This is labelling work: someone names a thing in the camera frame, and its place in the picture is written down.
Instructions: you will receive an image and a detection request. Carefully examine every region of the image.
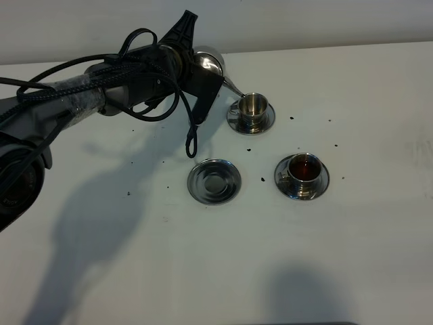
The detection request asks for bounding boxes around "near steel saucer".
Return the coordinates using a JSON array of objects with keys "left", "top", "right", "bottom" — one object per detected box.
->
[{"left": 274, "top": 164, "right": 329, "bottom": 201}]

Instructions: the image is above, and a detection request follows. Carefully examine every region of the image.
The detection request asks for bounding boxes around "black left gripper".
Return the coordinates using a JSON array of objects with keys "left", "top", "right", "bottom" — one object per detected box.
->
[{"left": 128, "top": 10, "right": 223, "bottom": 125}]

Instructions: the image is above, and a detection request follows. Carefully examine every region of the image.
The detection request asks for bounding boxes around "steel teapot saucer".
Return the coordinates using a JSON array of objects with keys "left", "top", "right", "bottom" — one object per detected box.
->
[{"left": 187, "top": 159, "right": 242, "bottom": 206}]

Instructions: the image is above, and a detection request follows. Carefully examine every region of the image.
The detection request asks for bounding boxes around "black braided cable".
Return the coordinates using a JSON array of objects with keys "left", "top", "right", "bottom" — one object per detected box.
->
[{"left": 0, "top": 28, "right": 200, "bottom": 177}]

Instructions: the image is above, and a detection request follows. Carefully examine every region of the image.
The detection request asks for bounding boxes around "far stainless steel teacup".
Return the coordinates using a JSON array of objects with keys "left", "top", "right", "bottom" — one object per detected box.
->
[{"left": 227, "top": 93, "right": 271, "bottom": 125}]

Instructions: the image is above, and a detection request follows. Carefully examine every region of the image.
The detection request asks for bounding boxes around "far steel saucer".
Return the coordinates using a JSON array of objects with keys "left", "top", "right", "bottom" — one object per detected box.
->
[{"left": 226, "top": 100, "right": 275, "bottom": 135}]

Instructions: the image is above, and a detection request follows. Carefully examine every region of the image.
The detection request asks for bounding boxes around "stainless steel teacup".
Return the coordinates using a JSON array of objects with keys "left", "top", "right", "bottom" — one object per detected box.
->
[
  {"left": 275, "top": 152, "right": 324, "bottom": 188},
  {"left": 227, "top": 93, "right": 271, "bottom": 125}
]

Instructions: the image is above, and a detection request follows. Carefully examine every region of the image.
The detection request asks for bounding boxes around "stainless steel teapot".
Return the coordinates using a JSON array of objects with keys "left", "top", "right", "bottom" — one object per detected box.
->
[{"left": 193, "top": 46, "right": 245, "bottom": 98}]

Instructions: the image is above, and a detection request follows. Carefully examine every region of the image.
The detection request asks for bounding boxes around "near stainless steel teacup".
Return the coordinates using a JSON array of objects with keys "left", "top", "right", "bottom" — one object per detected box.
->
[{"left": 275, "top": 152, "right": 324, "bottom": 188}]

